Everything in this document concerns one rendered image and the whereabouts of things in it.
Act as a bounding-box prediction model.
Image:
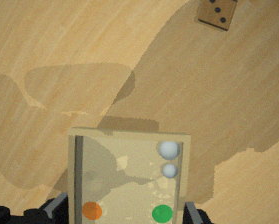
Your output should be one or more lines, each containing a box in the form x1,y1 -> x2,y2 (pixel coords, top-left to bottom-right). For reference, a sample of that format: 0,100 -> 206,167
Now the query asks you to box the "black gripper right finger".
182,202 -> 215,224

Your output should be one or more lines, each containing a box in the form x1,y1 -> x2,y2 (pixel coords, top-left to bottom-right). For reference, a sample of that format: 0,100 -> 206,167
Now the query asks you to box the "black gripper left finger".
0,192 -> 69,224

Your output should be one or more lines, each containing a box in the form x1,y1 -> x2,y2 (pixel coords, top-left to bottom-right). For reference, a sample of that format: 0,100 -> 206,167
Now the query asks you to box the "tan wooden domino tile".
198,0 -> 238,31

